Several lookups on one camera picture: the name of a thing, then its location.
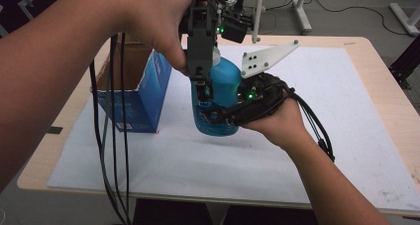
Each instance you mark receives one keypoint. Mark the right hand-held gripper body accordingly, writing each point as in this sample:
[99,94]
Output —
[261,96]

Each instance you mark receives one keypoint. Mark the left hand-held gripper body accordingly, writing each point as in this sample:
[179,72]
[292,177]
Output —
[201,40]

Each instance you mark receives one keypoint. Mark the blue plastic bottle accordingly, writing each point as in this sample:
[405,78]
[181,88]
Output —
[224,83]

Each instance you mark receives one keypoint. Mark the blue cardboard box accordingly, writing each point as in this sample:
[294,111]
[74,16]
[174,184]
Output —
[148,96]

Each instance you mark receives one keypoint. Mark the person's right hand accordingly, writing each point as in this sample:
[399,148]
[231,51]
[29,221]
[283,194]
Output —
[280,122]

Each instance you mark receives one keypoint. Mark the person's left hand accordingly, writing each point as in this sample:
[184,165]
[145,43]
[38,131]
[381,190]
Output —
[155,17]

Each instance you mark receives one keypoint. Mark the white foam mat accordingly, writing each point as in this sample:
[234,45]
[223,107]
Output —
[198,165]

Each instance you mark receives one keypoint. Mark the white standing desk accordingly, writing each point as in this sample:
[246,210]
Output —
[300,10]

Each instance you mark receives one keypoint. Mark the black tape strip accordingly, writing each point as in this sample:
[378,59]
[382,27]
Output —
[54,130]

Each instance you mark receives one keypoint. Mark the white stand leg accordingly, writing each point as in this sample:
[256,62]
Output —
[406,18]

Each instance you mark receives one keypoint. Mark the black metal post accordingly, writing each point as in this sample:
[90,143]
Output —
[407,63]

